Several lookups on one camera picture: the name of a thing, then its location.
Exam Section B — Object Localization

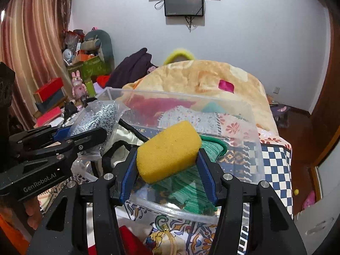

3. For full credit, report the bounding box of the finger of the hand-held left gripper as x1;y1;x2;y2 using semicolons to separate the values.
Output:
7;125;73;153
15;126;108;166

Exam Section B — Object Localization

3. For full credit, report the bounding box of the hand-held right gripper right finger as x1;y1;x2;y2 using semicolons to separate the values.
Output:
196;148;309;255

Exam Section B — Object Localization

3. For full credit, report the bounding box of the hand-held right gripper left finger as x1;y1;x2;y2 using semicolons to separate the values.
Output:
27;147;139;255

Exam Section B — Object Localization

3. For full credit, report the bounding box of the clear bag with grey scrubber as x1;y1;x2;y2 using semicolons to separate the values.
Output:
68;99;131;163

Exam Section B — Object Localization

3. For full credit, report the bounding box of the yellow sponge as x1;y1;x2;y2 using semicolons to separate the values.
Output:
136;120;202;184

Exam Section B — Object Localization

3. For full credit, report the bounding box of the clear plastic container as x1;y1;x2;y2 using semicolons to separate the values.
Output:
94;86;266;225

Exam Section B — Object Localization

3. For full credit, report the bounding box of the person's left hand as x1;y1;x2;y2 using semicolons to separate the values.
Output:
25;200;46;230

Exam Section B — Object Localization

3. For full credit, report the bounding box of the green mesh cloth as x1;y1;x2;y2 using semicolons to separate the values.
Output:
159;134;229;214

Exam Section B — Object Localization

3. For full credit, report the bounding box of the pink flat box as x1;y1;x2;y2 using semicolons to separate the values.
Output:
33;106;64;128

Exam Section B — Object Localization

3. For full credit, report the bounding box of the white cloth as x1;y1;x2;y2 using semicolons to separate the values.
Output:
106;124;144;165

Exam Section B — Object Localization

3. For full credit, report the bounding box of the dark grey flat box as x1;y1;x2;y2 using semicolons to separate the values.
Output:
34;88;68;112

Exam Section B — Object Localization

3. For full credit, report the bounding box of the red flat box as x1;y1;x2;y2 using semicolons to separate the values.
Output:
33;78;65;103

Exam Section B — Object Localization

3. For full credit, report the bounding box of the pink rabbit toy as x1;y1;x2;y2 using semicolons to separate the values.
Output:
71;70;89;99

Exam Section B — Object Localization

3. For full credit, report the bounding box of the orange cloth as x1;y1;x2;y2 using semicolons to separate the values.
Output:
0;212;30;248

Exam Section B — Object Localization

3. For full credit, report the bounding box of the small red cloth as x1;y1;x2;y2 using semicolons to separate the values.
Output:
96;75;111;87

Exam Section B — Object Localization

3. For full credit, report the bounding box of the dark cloth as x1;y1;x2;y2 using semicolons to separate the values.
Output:
0;62;17;173

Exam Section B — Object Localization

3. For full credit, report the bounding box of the patchwork patterned bedsheet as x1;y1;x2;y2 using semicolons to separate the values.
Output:
37;106;293;255

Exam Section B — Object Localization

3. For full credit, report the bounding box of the green cardboard box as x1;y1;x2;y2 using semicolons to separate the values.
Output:
66;56;112;86

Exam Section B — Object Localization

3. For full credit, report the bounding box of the yellow patterned pouch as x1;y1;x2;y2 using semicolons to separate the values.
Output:
144;224;187;255

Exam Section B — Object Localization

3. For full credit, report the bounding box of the orange box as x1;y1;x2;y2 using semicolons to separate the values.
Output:
73;53;96;65

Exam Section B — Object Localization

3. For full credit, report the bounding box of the dark purple garment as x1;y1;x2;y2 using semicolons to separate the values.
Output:
107;48;158;89

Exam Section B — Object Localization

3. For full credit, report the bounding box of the grey plush toy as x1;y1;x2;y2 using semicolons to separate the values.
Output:
83;29;115;71

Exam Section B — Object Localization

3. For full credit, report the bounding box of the purple toy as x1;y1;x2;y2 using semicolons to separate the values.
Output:
270;105;292;128

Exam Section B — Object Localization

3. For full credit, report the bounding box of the striped pink curtain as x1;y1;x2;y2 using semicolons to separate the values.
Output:
0;0;78;131

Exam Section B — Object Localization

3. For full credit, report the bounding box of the beige patterned blanket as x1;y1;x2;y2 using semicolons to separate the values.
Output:
122;60;280;139

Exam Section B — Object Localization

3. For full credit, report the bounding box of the yellow plush item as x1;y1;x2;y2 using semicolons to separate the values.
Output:
163;48;196;66

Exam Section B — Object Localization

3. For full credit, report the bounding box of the white cabinet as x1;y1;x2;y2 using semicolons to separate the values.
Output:
293;159;340;255

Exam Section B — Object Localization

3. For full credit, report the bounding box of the wooden door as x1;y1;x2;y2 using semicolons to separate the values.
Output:
309;3;340;172

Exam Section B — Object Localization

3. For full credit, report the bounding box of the black hanging cable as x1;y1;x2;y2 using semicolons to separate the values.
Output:
185;16;197;33

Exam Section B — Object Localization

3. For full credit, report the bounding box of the small black wall screen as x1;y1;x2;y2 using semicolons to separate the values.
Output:
164;0;205;17

